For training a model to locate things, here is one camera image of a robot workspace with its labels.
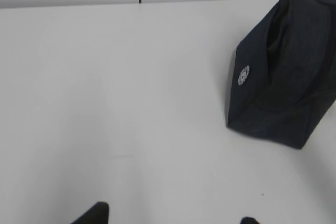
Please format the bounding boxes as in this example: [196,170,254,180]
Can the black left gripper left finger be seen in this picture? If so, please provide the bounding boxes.
[71,202,110,224]

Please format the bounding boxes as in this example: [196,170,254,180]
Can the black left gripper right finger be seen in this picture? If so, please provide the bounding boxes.
[240,217,260,224]

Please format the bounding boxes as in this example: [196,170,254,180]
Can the navy blue lunch bag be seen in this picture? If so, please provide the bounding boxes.
[227,0,335,149]

